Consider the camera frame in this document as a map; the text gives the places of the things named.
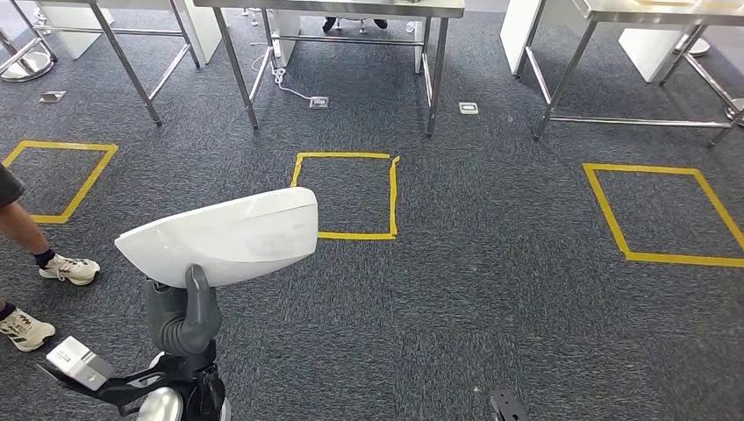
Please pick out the metal floor socket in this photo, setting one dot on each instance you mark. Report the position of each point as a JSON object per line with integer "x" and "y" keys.
{"x": 52, "y": 96}
{"x": 318, "y": 102}

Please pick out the chrome stanchion post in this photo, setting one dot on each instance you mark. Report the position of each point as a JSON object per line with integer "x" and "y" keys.
{"x": 26, "y": 67}

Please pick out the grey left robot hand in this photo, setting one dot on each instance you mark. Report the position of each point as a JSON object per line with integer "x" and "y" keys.
{"x": 180, "y": 319}

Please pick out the dark right wrist camera bracket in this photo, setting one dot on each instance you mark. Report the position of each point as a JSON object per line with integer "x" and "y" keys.
{"x": 508, "y": 407}

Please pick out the chrome stool base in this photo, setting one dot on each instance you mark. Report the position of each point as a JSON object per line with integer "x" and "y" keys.
{"x": 697, "y": 47}

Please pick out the steel frame table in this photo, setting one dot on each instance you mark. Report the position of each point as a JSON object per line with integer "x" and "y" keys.
{"x": 126, "y": 64}

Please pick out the white cabinet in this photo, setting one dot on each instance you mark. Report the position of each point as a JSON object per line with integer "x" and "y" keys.
{"x": 203, "y": 29}
{"x": 64, "y": 29}
{"x": 645, "y": 52}
{"x": 514, "y": 35}

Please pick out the yellow floor tape square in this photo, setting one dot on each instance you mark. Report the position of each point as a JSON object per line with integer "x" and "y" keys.
{"x": 360, "y": 236}
{"x": 70, "y": 144}

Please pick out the white floor socket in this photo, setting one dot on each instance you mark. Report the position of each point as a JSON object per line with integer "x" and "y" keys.
{"x": 468, "y": 108}

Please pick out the white plastic shell part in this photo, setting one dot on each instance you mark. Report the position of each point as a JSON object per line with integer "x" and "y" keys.
{"x": 232, "y": 238}

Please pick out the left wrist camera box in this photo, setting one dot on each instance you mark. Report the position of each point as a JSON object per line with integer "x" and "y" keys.
{"x": 78, "y": 363}

